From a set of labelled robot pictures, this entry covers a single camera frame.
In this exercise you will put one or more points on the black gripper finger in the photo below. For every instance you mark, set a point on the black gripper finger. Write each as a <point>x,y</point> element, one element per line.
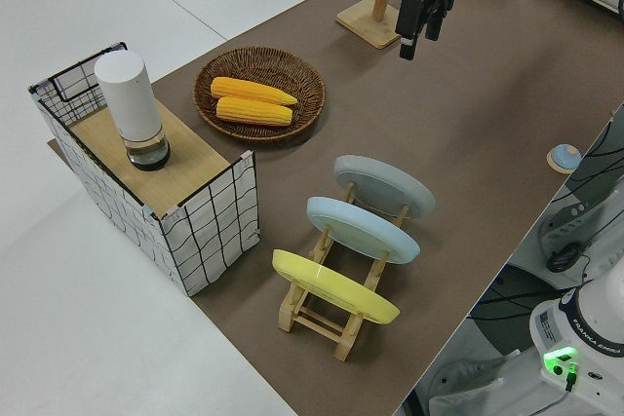
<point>408,16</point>
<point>435,26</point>

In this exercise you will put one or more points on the brown table mat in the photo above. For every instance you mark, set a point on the brown table mat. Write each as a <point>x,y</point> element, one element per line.
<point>439,119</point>

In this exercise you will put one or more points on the yellow corn cob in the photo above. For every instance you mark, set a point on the yellow corn cob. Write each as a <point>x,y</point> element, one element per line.
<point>253,111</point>
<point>248,89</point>

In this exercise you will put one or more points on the white cylindrical bottle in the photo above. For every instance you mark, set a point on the white cylindrical bottle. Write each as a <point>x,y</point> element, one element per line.
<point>129,99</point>

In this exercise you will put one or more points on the light blue round plate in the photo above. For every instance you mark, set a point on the light blue round plate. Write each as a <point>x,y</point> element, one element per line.
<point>361,228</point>

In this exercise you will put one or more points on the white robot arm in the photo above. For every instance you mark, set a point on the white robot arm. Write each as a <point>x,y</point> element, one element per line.
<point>585,318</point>

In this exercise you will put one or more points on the blue service bell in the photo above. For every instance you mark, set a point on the blue service bell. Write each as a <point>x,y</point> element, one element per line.
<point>563,158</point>

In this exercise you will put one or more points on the yellow round plate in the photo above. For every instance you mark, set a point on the yellow round plate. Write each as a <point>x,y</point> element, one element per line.
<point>331,284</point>

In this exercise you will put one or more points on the gray round plate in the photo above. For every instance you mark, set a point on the gray round plate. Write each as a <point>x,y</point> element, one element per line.
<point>385,184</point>

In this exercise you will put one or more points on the brown wicker basket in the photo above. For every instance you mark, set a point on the brown wicker basket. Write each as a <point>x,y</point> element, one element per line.
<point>302,80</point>

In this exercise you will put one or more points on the wooden plate rack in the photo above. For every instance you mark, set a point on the wooden plate rack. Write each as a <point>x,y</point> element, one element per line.
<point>317,326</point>

